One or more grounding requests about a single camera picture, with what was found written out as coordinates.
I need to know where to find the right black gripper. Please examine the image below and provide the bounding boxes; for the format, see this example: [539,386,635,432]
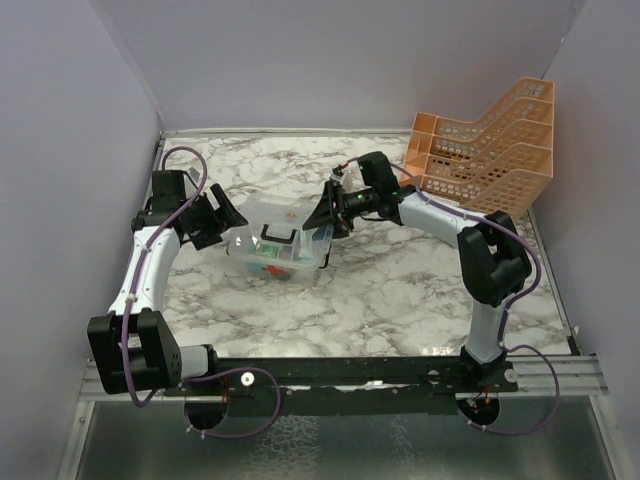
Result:
[304,181,378,241]

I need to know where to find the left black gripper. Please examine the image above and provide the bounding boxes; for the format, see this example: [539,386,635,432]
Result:
[181,183,247,249]

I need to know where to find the small clear teal packet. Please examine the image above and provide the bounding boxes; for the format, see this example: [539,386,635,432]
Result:
[298,230,316,264]

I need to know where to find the clear plastic box lid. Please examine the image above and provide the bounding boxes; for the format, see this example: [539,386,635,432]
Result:
[227,197,335,271]

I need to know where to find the clear plastic medicine box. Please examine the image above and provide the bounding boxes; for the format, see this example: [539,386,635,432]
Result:
[227,197,335,286]

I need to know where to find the black lid handle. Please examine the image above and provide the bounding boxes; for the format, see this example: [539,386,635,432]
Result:
[260,224,298,245]

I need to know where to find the green small packet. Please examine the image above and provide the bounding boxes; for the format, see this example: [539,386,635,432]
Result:
[255,244,280,259]

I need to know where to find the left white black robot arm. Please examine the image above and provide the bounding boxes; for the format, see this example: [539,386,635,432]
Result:
[87,170,248,395]

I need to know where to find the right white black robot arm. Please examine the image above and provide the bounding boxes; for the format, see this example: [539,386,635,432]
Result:
[303,151,532,391]

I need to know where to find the orange plastic file organizer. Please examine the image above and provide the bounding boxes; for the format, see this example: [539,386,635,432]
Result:
[403,77,555,220]

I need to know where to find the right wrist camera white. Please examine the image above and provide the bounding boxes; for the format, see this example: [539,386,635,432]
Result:
[330,166,352,189]

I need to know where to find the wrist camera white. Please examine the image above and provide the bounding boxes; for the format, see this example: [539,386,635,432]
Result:
[184,167,207,186]
[330,166,352,189]

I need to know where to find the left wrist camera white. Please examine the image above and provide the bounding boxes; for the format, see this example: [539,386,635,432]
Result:
[184,167,207,186]

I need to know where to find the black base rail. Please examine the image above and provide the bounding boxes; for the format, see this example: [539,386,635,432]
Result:
[166,356,518,417]

